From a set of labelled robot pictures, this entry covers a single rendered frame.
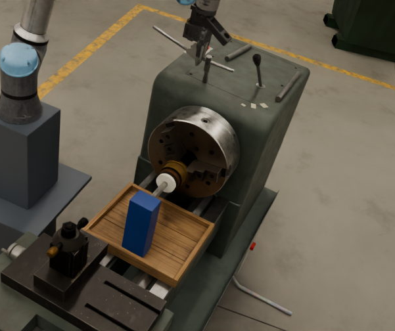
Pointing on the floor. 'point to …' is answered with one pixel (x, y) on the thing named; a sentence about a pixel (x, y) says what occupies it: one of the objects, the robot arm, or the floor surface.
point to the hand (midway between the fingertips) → (199, 63)
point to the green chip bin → (374, 27)
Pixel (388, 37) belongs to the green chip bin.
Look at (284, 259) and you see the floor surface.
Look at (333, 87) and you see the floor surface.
